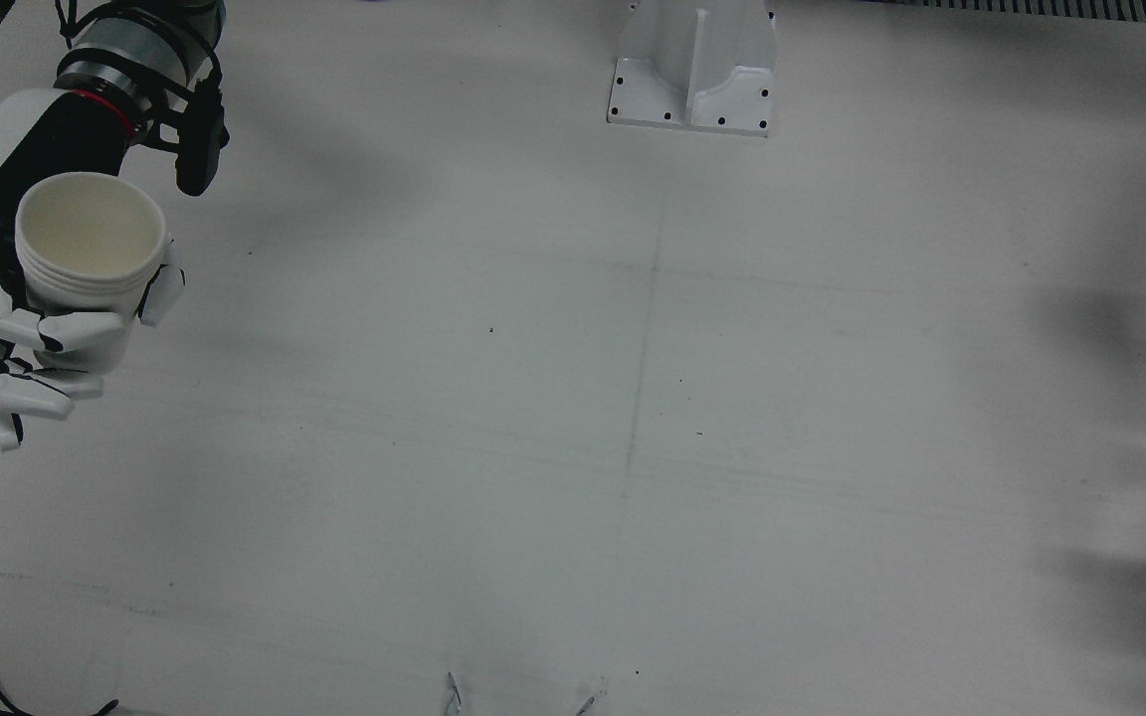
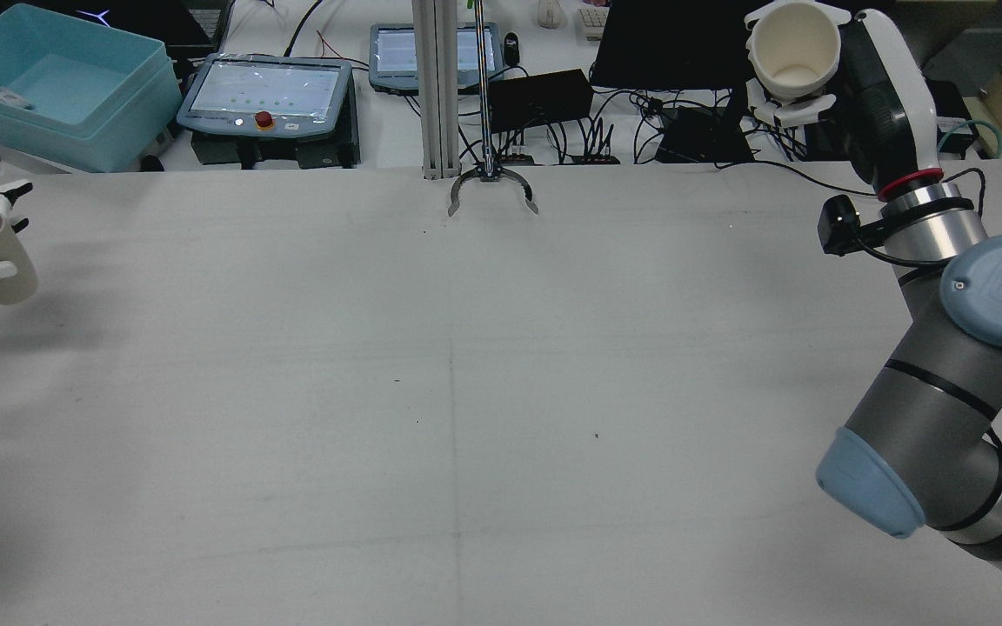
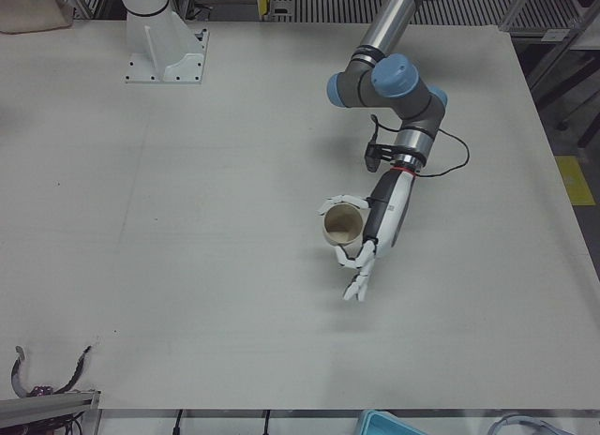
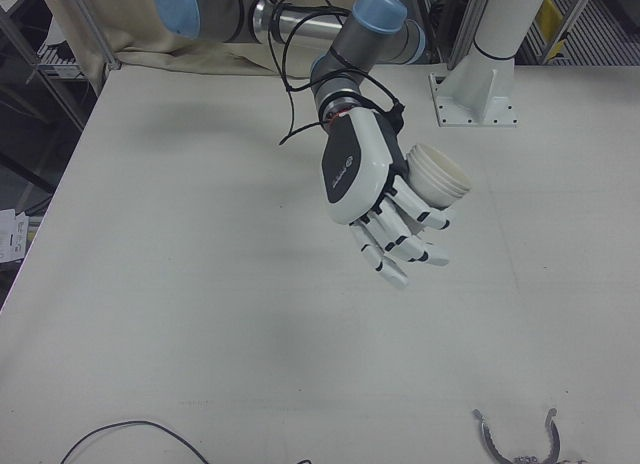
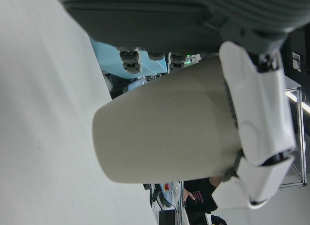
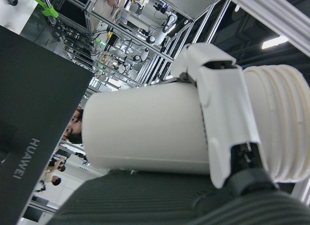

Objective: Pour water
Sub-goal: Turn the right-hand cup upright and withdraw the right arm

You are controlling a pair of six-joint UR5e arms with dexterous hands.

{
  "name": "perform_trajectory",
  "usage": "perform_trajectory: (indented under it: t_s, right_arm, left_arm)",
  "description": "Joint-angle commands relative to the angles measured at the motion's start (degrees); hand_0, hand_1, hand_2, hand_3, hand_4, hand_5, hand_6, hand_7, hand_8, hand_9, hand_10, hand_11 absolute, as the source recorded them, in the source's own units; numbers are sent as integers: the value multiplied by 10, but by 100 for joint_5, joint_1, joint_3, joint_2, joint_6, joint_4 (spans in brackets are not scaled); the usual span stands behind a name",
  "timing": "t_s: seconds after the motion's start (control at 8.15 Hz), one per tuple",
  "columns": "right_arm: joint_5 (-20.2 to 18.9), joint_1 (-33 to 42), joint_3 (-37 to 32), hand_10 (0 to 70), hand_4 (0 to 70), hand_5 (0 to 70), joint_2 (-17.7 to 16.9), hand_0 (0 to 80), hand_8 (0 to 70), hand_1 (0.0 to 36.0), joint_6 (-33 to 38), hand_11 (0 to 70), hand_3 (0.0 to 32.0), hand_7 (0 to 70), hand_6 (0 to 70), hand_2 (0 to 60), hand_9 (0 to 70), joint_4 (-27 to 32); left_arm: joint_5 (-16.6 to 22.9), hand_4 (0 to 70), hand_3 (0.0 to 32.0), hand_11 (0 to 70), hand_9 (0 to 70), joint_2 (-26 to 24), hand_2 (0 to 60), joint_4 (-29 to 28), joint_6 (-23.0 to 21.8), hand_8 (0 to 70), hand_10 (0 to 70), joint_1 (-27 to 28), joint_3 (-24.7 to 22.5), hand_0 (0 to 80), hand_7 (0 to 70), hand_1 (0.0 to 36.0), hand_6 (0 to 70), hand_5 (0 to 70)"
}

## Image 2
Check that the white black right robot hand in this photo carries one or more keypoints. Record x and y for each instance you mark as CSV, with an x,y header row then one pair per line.
x,y
888,96

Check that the black pendant holder box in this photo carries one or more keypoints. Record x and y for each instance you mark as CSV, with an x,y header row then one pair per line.
x,y
292,155

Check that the black desktop device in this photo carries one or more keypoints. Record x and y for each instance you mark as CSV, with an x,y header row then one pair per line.
x,y
953,104

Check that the black computer mouse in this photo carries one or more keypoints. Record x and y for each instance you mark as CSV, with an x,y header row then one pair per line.
x,y
511,48

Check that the dark flat docking box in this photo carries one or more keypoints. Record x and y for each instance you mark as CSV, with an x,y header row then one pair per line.
x,y
697,139

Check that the beige keypad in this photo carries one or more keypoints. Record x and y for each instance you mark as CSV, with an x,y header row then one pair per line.
x,y
592,22

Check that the grey blue-capped right robot arm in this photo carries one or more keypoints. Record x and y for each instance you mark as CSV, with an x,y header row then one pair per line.
x,y
936,391

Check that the light blue plastic bin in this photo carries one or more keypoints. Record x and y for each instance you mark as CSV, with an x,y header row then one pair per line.
x,y
75,96

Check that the metal claw bracket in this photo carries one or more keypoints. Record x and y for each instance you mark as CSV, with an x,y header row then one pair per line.
x,y
488,174

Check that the beige computer mouse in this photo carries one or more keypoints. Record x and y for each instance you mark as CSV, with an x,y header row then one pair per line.
x,y
549,13

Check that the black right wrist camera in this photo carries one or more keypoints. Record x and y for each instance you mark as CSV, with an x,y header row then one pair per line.
x,y
836,224

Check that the black Huawei monitor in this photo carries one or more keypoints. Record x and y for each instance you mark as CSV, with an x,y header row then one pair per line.
x,y
666,43

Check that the aluminium profile post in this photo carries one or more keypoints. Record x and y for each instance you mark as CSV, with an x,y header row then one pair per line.
x,y
436,87

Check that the white ribbed cup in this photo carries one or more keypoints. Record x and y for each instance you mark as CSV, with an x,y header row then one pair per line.
x,y
792,52

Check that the black rectangular box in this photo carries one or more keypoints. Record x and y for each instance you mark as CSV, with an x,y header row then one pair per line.
x,y
540,100

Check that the thin metal rod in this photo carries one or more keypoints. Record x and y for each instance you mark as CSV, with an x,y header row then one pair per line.
x,y
484,87

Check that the grey teach pendant red button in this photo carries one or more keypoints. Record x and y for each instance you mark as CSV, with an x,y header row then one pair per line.
x,y
262,91

